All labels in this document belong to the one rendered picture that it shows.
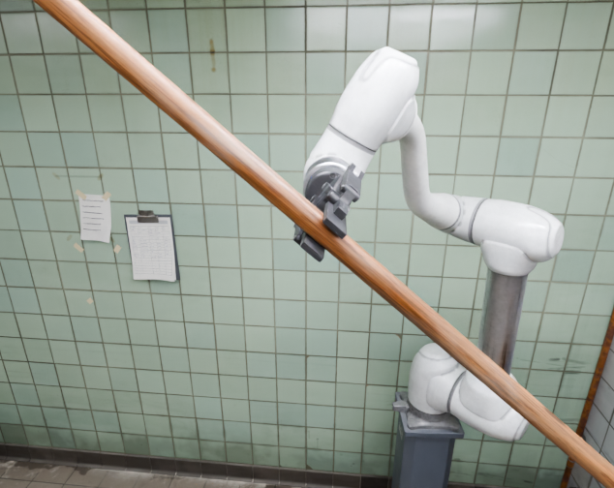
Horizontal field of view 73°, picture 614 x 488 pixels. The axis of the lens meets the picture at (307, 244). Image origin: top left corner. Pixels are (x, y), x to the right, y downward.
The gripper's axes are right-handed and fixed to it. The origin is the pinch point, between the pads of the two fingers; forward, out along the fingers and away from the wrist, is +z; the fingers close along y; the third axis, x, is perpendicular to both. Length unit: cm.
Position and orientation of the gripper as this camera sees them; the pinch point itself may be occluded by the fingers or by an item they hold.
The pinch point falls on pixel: (324, 229)
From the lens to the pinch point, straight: 48.6
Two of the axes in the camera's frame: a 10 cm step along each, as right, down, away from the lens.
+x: -7.5, -6.3, -1.8
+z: -0.8, 3.6, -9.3
